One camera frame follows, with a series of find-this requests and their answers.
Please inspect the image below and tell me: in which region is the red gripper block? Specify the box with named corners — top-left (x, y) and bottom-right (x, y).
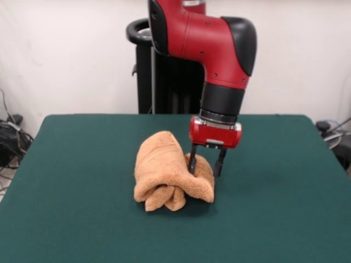
top-left (188, 116), bottom-right (243, 178)

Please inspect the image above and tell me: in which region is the tan terry towel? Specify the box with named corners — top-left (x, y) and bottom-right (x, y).
top-left (133, 130), bottom-right (217, 213)

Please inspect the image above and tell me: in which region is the dark green table cloth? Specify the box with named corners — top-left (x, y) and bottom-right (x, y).
top-left (0, 114), bottom-right (351, 263)

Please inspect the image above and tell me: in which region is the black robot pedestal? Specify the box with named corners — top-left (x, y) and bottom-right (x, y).
top-left (126, 16), bottom-right (209, 115)

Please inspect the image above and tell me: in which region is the black cable bundle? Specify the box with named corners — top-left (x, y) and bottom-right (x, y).
top-left (0, 87), bottom-right (35, 192)

